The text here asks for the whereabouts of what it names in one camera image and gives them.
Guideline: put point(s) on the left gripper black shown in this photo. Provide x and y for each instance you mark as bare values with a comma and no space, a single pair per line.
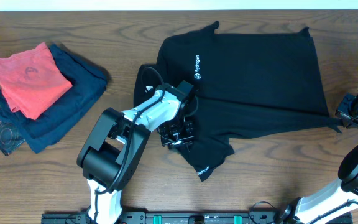
189,138

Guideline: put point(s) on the black t-shirt with white logo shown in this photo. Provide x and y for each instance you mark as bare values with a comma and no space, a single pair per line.
247,86

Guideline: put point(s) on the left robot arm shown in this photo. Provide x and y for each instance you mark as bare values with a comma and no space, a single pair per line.
115,145

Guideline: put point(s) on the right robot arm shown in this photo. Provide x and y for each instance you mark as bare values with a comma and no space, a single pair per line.
334,202

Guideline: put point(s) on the folded navy blue t-shirt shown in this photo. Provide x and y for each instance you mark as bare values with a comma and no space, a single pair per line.
89,83

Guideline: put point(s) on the folded red t-shirt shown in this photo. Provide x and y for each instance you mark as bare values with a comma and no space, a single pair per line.
31,82

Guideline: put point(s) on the folded black patterned t-shirt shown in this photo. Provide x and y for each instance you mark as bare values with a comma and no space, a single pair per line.
10,137

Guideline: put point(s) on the black mounting rail base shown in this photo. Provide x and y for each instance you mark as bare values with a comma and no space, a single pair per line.
166,218

